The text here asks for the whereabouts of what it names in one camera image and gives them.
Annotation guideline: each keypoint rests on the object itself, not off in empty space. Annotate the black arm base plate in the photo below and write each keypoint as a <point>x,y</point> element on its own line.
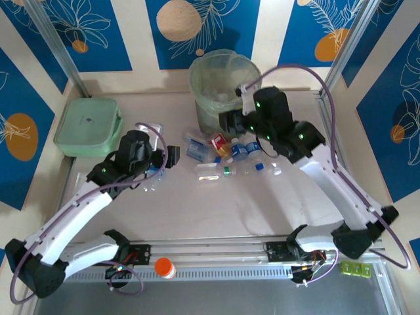
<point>141,254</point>
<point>277,252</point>

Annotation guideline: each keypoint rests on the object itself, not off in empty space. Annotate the blue label bottle white cap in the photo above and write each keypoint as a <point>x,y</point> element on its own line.
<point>238,150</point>

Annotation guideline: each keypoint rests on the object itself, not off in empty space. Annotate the pale green plastic bin liner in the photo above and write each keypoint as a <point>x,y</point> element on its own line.
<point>203,72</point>

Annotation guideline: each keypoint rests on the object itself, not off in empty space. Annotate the green mesh trash bin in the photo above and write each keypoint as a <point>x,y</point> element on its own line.
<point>210,118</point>

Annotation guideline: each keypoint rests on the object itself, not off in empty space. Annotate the yellow-green connector block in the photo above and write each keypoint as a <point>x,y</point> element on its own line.
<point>366,270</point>
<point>346,267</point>
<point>356,269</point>

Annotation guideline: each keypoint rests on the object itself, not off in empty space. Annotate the orange cap bottle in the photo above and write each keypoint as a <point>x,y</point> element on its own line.
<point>164,266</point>

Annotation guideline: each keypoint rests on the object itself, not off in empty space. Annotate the aluminium frame post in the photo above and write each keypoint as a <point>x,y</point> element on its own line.
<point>55,46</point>
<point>354,46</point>

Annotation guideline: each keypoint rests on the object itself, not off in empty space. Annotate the soda water bottle blue cap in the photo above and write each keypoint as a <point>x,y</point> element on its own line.
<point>198,153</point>

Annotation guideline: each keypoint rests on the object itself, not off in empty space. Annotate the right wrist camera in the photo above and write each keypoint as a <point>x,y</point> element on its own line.
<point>245,98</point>

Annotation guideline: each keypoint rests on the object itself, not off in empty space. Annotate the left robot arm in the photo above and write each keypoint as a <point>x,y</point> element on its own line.
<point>75,210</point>

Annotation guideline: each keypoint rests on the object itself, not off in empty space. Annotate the aluminium front rail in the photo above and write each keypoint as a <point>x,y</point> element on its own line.
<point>213,247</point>

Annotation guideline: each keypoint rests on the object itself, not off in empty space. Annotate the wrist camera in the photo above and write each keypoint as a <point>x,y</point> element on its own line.
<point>149,128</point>
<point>245,98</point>

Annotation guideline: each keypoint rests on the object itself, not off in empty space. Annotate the clear bottle light blue label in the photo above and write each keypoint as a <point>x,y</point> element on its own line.
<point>193,139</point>

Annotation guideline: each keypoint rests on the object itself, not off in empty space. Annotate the mint green zip case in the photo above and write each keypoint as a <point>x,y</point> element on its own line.
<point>87,126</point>

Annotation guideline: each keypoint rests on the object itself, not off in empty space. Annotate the grey metal shelf plate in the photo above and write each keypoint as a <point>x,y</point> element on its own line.
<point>213,300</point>

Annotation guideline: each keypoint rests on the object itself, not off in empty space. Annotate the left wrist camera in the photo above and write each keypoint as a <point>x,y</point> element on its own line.
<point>149,128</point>

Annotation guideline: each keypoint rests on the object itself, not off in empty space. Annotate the red label bottle white cap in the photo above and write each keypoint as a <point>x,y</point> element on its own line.
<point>218,142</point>

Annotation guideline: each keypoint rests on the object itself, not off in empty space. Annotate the clear plastic bottle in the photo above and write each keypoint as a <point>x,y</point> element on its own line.
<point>246,168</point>

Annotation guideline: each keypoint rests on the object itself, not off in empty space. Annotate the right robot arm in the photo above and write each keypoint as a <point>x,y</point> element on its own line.
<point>328,183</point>

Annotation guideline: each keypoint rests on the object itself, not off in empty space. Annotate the aluminium side rail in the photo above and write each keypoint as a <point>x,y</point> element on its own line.
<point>323,108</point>

